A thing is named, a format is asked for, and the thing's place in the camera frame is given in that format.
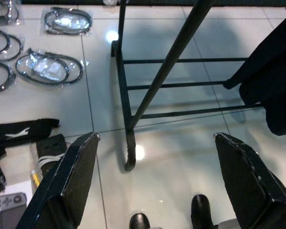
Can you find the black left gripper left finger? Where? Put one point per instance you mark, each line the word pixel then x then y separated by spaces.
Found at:
pixel 74 181

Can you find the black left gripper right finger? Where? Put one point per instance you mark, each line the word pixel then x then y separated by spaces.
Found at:
pixel 248 181

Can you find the yellow plastic tube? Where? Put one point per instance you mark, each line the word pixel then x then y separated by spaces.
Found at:
pixel 35 179

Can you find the black power strip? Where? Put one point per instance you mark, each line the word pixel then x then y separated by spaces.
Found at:
pixel 50 143

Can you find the black right robot foot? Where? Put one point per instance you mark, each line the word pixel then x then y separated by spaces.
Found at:
pixel 200 210

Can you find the black robot foot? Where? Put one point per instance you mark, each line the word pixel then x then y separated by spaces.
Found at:
pixel 200 210
pixel 139 221

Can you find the black bag with white logo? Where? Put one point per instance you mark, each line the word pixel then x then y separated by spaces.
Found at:
pixel 33 130

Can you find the grey handheld controller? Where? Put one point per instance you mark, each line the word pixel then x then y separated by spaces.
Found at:
pixel 7 212

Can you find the black left robot foot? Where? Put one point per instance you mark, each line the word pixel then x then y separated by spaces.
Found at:
pixel 139 221

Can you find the black t-shirt with green print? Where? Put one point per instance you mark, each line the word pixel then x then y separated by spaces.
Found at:
pixel 271 71

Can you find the black metal clothes rack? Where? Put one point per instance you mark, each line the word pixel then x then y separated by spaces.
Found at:
pixel 123 78

